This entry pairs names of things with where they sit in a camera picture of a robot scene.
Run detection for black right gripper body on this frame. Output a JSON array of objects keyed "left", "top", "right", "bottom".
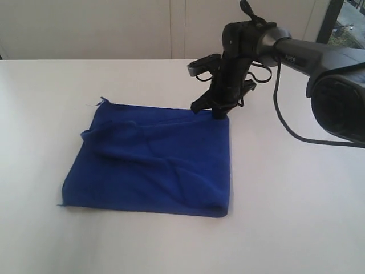
[{"left": 209, "top": 21, "right": 266, "bottom": 111}]

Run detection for blue microfiber cloth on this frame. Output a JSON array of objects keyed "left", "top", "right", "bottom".
[{"left": 62, "top": 98, "right": 231, "bottom": 218}]

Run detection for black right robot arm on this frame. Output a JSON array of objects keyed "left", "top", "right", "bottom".
[{"left": 188, "top": 21, "right": 364, "bottom": 148}]

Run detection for beige cabinet doors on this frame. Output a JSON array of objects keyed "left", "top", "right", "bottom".
[{"left": 0, "top": 0, "right": 331, "bottom": 61}]

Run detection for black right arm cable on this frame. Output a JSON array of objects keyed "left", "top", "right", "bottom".
[{"left": 272, "top": 48, "right": 365, "bottom": 149}]

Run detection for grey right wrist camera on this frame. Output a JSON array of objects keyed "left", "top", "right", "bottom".
[{"left": 187, "top": 54, "right": 221, "bottom": 77}]

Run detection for dark window frame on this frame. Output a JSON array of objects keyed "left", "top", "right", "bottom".
[{"left": 316, "top": 0, "right": 344, "bottom": 44}]

